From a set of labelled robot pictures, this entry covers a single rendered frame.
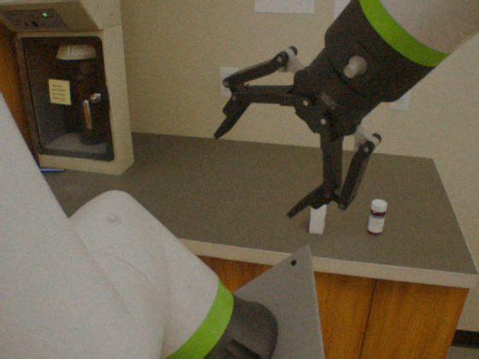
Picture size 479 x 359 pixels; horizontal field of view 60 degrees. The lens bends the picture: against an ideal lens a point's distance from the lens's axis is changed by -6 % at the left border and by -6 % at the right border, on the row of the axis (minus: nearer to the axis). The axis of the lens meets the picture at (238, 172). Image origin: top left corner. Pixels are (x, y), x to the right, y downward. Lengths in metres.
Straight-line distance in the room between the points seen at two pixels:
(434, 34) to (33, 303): 0.32
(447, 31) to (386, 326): 0.97
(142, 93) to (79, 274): 1.56
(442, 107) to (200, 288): 1.35
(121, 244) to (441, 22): 0.31
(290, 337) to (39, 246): 0.31
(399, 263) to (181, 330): 0.71
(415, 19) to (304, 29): 1.27
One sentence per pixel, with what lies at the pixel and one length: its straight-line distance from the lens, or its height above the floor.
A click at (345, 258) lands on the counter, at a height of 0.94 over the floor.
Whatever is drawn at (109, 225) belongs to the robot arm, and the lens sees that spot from 0.41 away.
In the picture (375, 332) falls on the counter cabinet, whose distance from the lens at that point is 1.24.
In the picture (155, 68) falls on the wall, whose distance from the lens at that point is 1.77.
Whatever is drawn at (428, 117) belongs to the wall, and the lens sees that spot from 1.68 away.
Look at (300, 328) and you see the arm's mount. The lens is 0.49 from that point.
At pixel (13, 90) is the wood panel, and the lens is 1.59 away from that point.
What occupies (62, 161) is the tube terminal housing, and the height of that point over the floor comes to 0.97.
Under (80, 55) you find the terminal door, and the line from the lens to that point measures 1.38.
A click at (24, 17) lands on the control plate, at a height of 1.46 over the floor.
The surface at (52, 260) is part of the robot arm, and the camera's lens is 0.27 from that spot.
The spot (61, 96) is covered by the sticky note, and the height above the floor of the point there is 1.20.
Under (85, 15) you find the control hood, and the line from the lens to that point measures 1.29.
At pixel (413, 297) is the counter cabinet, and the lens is 1.16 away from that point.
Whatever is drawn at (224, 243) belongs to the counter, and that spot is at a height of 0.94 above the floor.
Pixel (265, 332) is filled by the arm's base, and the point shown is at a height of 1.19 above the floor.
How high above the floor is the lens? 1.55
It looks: 25 degrees down
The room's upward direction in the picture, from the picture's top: straight up
